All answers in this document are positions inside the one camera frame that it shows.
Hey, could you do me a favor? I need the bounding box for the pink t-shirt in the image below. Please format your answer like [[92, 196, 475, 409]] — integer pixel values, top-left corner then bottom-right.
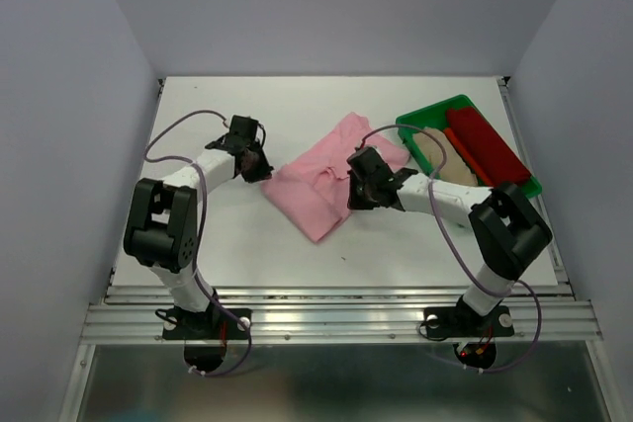
[[260, 112, 411, 244]]

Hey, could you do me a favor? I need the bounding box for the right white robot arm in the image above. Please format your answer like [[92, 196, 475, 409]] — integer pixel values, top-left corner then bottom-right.
[[347, 147, 553, 333]]

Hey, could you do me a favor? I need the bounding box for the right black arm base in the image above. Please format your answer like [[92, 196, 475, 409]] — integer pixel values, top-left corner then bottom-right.
[[417, 298, 515, 373]]

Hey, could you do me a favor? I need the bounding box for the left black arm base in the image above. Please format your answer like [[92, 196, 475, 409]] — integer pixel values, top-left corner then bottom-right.
[[154, 300, 252, 378]]

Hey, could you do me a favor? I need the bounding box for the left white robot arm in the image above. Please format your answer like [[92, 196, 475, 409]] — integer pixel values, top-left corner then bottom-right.
[[123, 110, 273, 337]]

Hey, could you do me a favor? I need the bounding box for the rolled beige t-shirt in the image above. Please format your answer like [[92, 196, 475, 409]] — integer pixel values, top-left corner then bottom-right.
[[412, 127, 479, 187]]

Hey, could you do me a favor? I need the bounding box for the green plastic tray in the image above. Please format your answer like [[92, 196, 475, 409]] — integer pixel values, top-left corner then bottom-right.
[[396, 95, 542, 199]]

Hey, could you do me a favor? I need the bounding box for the rolled red t-shirt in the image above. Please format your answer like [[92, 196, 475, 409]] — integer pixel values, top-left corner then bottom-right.
[[446, 107, 531, 187]]

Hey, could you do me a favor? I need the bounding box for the aluminium rail frame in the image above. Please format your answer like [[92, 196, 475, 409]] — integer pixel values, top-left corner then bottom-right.
[[57, 76, 614, 422]]

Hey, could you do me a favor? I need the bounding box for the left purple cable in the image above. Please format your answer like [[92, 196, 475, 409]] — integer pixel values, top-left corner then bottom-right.
[[143, 109, 253, 378]]

